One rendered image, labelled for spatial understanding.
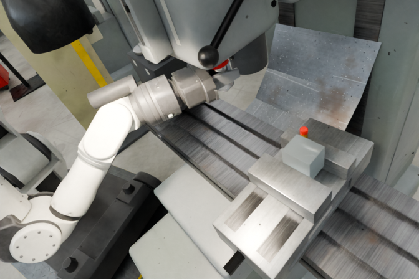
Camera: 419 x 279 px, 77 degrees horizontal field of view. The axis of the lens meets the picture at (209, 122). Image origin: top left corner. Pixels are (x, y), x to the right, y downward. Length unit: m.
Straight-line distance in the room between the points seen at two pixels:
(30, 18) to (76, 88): 2.02
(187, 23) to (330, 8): 0.50
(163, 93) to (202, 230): 0.38
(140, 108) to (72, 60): 1.75
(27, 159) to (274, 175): 0.80
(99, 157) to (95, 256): 0.77
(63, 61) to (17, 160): 1.29
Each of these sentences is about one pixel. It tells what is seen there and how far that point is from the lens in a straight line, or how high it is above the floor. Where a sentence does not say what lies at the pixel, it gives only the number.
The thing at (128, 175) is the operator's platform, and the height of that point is 0.40.
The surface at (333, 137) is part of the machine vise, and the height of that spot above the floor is 1.05.
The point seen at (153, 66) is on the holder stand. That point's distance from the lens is 0.84.
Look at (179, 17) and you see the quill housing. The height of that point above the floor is 1.41.
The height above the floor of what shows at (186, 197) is 0.90.
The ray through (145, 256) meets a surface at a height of 0.78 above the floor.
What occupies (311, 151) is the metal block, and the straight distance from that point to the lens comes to 0.53.
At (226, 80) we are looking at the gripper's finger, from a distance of 0.54.
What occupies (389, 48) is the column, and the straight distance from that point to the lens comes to 0.79.
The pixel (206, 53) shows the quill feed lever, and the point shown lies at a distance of 0.35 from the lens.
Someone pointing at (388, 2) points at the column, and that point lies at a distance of 0.74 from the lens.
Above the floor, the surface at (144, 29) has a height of 1.40.
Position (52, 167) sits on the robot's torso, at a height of 0.93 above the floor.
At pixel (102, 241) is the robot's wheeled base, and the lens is 1.27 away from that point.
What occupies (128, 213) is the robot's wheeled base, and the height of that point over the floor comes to 0.59.
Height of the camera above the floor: 1.54
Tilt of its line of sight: 42 degrees down
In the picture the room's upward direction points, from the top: 20 degrees counter-clockwise
